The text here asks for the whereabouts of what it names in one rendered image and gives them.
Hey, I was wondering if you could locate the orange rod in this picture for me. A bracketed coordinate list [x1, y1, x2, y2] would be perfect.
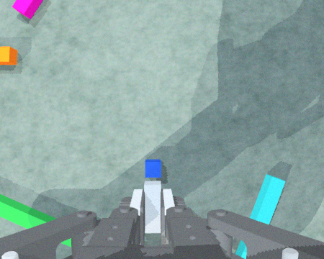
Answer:
[0, 47, 17, 65]

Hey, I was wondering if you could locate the magenta block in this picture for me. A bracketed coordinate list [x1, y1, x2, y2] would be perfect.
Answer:
[13, 0, 43, 19]

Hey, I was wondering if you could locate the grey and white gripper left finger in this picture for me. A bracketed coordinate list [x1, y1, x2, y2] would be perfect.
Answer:
[0, 189, 145, 259]

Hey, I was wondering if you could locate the green rod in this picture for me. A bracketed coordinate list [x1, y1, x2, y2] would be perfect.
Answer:
[0, 194, 71, 247]

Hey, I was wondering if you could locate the turquoise rod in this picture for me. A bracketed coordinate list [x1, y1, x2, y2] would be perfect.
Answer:
[235, 174, 285, 259]

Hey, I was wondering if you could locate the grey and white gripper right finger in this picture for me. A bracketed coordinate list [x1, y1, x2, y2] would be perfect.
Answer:
[161, 189, 324, 259]

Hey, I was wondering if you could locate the small blue block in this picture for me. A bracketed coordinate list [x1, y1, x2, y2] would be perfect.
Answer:
[145, 160, 161, 178]

